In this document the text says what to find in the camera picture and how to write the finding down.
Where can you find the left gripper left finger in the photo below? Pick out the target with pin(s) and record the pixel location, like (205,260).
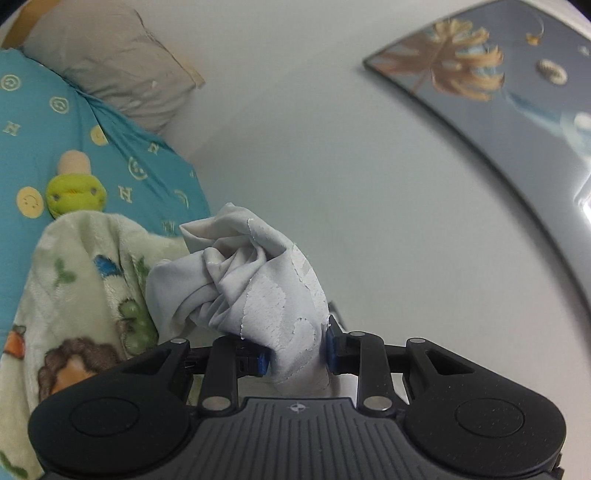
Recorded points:
(231,358)

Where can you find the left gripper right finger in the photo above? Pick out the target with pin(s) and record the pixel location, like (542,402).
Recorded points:
(362,355)

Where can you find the white laundry bag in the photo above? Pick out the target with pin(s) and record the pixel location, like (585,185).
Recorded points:
(245,278)

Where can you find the green lion fleece blanket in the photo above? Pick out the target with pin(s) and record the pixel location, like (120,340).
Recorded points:
(81,312)

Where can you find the green plush toy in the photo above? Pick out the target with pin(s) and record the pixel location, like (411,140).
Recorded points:
(74,188)

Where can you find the teal patterned bed sheet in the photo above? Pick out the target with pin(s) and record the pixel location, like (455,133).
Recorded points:
(42,117)

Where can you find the grey pillow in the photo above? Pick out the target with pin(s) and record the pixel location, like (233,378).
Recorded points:
(104,48)

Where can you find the brown headboard cushion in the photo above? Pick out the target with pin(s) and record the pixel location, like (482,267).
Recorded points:
(20,27)

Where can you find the framed leaf wall picture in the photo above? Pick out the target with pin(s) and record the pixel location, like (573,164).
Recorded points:
(512,79)

